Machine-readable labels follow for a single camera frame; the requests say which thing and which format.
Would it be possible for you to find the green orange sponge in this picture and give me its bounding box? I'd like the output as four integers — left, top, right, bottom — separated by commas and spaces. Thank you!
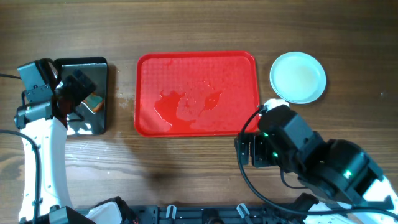
83, 93, 104, 114

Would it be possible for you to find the light blue plate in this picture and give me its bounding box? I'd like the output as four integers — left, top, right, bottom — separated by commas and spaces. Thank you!
269, 52, 327, 104

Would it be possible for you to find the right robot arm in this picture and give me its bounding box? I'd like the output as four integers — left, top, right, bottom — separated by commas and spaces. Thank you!
234, 99, 397, 223

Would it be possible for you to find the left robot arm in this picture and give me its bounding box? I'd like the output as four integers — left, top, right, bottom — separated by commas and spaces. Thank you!
14, 57, 141, 223

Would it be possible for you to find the black metal tray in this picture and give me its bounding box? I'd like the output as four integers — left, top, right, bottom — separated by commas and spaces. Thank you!
55, 57, 108, 136

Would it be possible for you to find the red plastic tray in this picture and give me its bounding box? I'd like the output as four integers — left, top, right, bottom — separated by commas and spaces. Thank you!
134, 50, 259, 137

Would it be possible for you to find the right black cable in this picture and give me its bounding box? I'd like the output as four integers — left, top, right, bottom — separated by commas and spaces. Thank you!
236, 105, 398, 220

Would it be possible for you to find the black cable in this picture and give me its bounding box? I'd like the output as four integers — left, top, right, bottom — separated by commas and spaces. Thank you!
0, 73, 43, 224
236, 105, 398, 220

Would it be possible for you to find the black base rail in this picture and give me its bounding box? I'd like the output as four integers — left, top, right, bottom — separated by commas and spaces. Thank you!
130, 205, 304, 224

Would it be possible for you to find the left black cable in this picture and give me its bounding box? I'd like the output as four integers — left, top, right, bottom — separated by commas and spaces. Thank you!
0, 73, 43, 224

